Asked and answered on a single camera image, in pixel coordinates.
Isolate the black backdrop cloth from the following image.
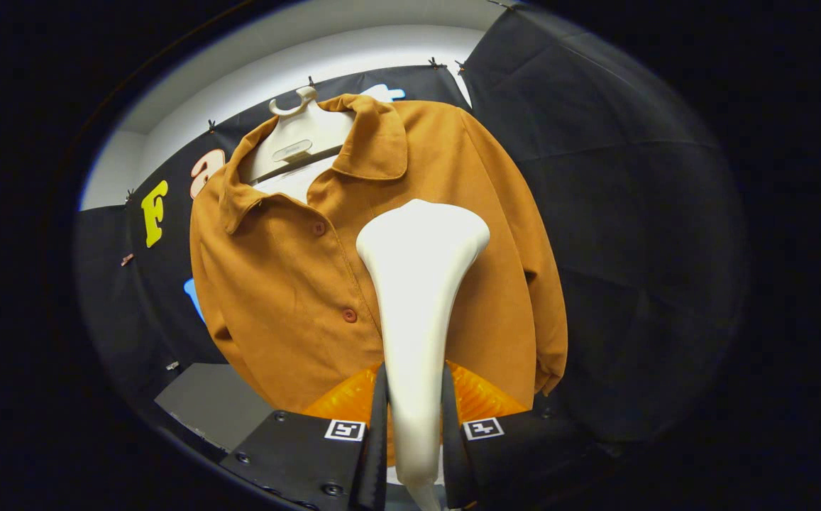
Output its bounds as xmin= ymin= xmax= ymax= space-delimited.
xmin=72 ymin=4 xmax=750 ymax=458

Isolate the white steamer hose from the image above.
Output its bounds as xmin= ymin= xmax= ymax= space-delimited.
xmin=409 ymin=483 xmax=448 ymax=511

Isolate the white garment hanger board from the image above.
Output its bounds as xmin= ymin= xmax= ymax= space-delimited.
xmin=246 ymin=85 xmax=358 ymax=205

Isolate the white garment steamer head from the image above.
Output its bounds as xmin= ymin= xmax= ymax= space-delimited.
xmin=355 ymin=199 xmax=491 ymax=490

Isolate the orange-brown button shirt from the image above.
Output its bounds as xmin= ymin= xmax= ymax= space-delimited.
xmin=189 ymin=93 xmax=569 ymax=414

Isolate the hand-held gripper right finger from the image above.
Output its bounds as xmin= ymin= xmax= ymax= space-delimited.
xmin=441 ymin=361 xmax=620 ymax=511

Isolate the grey drawer cabinet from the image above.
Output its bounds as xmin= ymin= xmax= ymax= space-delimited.
xmin=153 ymin=363 xmax=277 ymax=455

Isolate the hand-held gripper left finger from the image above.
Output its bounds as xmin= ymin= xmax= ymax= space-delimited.
xmin=220 ymin=362 xmax=390 ymax=511

